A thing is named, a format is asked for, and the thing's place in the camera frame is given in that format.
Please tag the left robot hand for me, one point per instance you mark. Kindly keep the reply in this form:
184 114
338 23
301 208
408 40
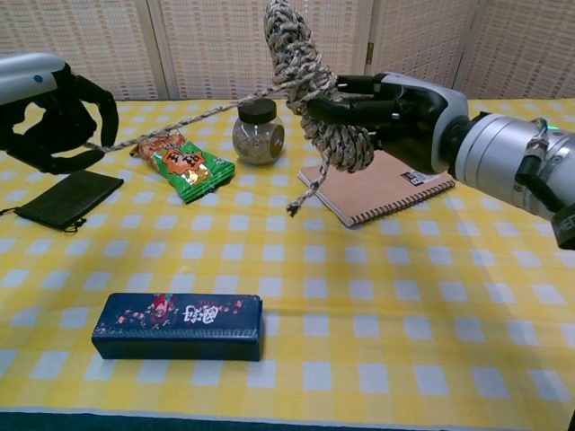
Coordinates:
54 130

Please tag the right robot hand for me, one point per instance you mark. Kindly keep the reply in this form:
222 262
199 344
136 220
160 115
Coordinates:
418 116

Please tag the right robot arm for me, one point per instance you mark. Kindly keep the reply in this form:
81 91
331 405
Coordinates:
498 152

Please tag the brass screen hinge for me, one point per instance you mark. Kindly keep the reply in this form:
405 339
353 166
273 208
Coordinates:
370 52

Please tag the brown spiral notebook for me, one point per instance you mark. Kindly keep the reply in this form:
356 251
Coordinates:
373 188

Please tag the orange green snack bag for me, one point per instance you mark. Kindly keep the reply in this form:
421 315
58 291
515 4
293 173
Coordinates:
188 168

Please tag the glass jar black lid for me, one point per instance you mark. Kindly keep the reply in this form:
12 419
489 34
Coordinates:
256 139

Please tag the woven folding screen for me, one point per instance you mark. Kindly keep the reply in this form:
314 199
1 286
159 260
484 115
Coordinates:
211 45

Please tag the dark blue printed box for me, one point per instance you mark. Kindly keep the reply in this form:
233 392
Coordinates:
177 330

